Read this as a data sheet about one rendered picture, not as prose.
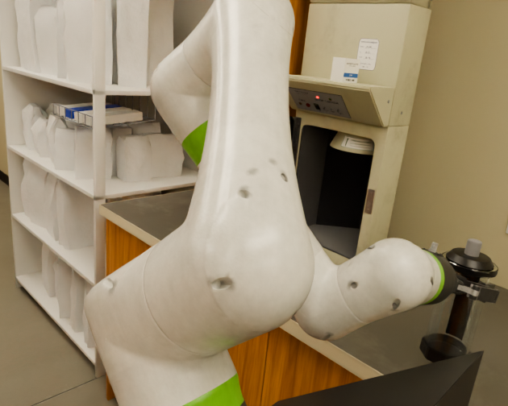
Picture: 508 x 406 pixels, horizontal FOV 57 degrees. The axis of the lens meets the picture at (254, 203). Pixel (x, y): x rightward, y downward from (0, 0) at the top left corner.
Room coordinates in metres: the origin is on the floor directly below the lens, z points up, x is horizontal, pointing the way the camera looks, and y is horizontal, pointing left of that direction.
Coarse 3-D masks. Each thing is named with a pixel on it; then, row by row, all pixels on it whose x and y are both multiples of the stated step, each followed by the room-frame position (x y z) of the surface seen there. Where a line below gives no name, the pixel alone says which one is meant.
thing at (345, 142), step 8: (336, 136) 1.40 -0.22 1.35; (344, 136) 1.37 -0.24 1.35; (352, 136) 1.35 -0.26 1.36; (360, 136) 1.35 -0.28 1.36; (336, 144) 1.38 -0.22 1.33; (344, 144) 1.35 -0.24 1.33; (352, 144) 1.34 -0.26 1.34; (360, 144) 1.34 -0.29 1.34; (368, 144) 1.34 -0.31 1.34; (352, 152) 1.33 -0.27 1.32; (360, 152) 1.33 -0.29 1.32; (368, 152) 1.33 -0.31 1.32
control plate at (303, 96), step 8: (296, 96) 1.38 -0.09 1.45; (304, 96) 1.35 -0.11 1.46; (312, 96) 1.33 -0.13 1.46; (320, 96) 1.30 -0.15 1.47; (328, 96) 1.28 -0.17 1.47; (336, 96) 1.26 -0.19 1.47; (296, 104) 1.41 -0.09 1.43; (304, 104) 1.38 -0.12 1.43; (312, 104) 1.36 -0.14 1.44; (320, 104) 1.33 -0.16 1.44; (328, 104) 1.31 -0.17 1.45; (336, 104) 1.28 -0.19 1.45; (344, 104) 1.26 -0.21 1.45; (320, 112) 1.36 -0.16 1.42; (328, 112) 1.33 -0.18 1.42; (336, 112) 1.31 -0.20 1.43; (344, 112) 1.29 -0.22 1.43
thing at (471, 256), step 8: (472, 240) 0.90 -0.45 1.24; (456, 248) 0.92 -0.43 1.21; (464, 248) 0.93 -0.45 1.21; (472, 248) 0.88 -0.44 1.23; (480, 248) 0.89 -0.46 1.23; (448, 256) 0.89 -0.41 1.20; (456, 256) 0.88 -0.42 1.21; (464, 256) 0.88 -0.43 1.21; (472, 256) 0.88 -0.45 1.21; (480, 256) 0.89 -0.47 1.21; (488, 256) 0.90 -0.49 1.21; (464, 264) 0.86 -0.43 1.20; (472, 264) 0.86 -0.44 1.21; (480, 264) 0.86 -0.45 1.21; (488, 264) 0.86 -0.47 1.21
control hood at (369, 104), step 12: (300, 84) 1.33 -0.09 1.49; (312, 84) 1.29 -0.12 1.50; (324, 84) 1.26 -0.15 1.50; (336, 84) 1.23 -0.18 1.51; (348, 84) 1.21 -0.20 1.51; (360, 84) 1.26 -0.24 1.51; (348, 96) 1.23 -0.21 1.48; (360, 96) 1.20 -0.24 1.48; (372, 96) 1.18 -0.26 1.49; (384, 96) 1.21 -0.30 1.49; (348, 108) 1.26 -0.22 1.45; (360, 108) 1.23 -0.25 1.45; (372, 108) 1.20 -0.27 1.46; (384, 108) 1.22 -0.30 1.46; (360, 120) 1.27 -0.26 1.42; (372, 120) 1.24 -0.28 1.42; (384, 120) 1.23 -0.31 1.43
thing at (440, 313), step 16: (480, 272) 0.84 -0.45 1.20; (448, 304) 0.86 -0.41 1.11; (464, 304) 0.85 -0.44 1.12; (480, 304) 0.85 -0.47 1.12; (432, 320) 0.89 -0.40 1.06; (448, 320) 0.86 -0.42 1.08; (464, 320) 0.85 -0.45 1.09; (432, 336) 0.87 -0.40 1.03; (448, 336) 0.85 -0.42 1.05; (464, 336) 0.85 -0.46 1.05; (448, 352) 0.85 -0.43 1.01; (464, 352) 0.85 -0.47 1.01
